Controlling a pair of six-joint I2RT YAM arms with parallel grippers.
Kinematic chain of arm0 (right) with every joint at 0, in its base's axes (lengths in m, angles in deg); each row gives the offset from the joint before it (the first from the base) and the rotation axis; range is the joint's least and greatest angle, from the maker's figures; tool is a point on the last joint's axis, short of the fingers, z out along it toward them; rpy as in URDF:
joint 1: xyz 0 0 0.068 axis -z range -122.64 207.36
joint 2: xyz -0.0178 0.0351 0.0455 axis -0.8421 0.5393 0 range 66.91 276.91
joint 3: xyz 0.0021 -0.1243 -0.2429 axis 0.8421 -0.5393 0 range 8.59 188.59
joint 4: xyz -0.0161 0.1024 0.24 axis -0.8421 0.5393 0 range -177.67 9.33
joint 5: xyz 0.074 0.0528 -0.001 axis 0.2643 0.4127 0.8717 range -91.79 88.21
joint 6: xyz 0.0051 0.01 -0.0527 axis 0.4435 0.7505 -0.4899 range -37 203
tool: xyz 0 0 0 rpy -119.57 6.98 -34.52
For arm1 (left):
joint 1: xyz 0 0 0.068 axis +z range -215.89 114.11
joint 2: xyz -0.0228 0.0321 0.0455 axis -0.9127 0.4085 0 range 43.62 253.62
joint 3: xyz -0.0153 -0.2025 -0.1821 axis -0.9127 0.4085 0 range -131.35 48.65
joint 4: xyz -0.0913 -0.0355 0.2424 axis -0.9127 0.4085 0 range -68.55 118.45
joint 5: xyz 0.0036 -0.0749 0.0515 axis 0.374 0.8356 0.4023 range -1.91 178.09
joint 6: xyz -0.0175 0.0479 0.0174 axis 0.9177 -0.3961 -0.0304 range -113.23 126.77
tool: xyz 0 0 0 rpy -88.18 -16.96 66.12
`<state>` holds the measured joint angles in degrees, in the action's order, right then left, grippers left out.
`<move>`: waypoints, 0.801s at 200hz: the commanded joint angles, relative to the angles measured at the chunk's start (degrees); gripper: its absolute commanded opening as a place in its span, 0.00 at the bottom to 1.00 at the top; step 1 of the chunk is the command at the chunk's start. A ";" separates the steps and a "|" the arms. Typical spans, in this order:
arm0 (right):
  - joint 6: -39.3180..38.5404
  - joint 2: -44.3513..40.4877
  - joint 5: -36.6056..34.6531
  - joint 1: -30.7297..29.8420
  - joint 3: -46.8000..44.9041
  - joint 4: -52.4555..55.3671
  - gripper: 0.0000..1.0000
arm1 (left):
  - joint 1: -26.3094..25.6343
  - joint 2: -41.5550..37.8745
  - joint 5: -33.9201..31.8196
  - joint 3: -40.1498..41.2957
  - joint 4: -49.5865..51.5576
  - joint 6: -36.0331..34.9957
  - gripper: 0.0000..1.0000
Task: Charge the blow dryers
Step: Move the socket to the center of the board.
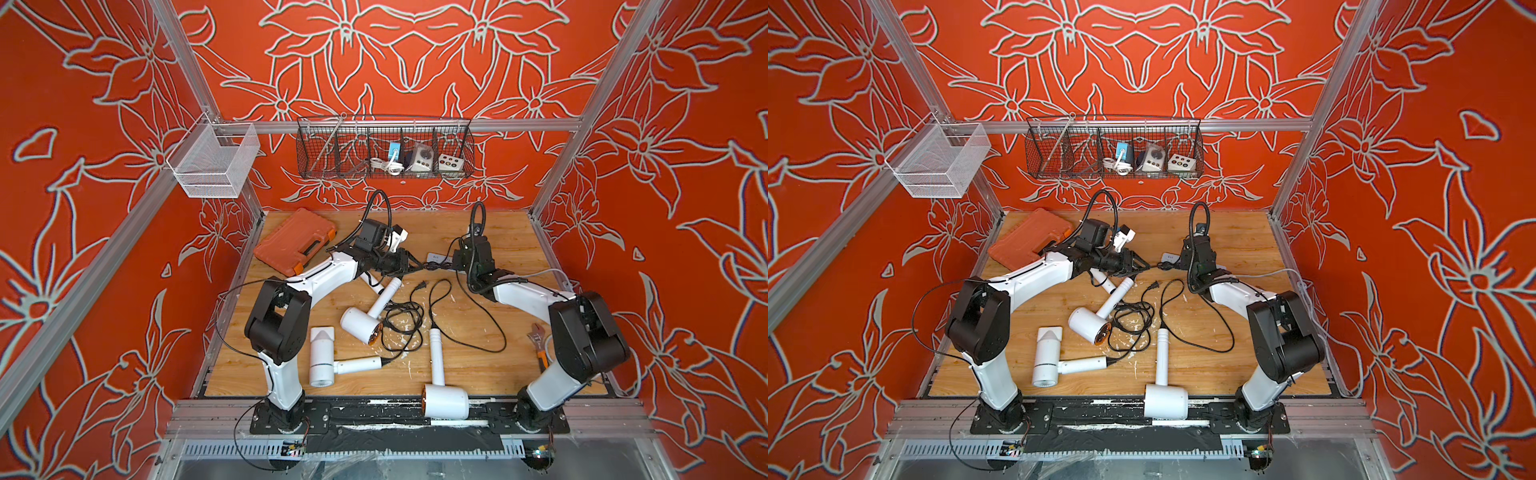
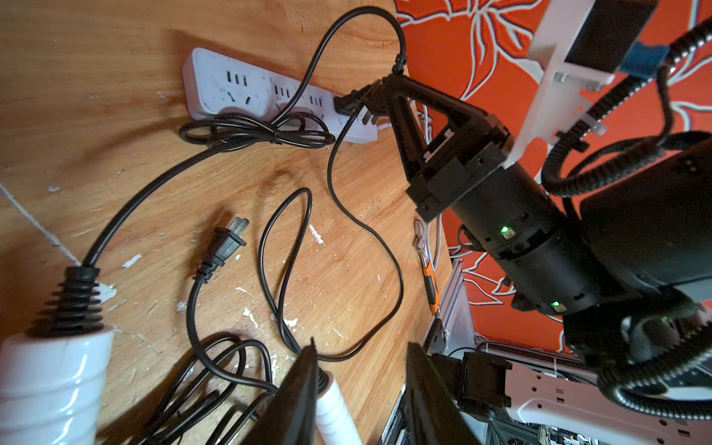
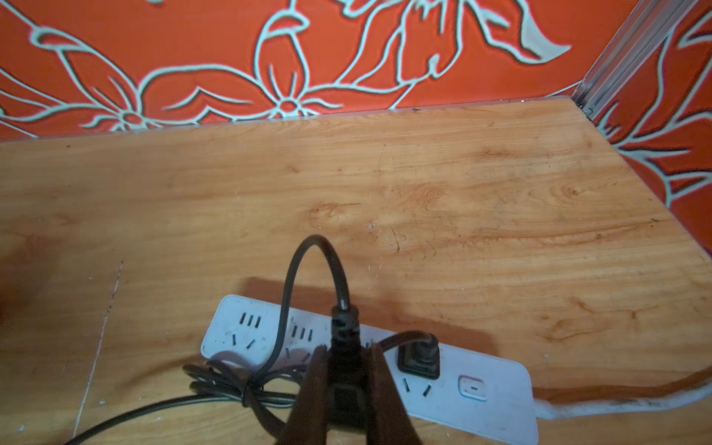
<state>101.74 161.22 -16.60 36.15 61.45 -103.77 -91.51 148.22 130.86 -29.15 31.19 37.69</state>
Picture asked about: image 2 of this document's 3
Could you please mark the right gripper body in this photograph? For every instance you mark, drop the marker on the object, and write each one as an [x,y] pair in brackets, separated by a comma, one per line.
[460,157]

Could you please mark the white hair dryer middle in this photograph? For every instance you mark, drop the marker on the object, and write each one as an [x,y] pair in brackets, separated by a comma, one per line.
[53,374]

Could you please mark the white hair dryer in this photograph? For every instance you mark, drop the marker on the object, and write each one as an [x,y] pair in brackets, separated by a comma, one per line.
[332,418]
[53,374]

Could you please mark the orange utility knife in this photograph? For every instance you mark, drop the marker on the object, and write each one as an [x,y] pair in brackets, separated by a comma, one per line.
[420,243]

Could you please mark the white hair dryer front right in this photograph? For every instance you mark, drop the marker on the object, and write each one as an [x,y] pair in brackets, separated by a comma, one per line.
[332,418]

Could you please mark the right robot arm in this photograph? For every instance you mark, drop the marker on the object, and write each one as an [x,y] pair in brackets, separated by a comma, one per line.
[598,212]

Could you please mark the white power strip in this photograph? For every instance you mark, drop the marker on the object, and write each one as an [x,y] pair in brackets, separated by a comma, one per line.
[216,84]

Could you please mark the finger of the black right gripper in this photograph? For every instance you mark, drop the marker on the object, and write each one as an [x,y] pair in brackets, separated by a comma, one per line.
[459,115]
[409,136]

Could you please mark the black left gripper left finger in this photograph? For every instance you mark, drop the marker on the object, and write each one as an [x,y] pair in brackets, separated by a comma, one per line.
[290,416]

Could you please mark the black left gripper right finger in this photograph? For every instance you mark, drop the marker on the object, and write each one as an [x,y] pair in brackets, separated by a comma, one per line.
[432,417]

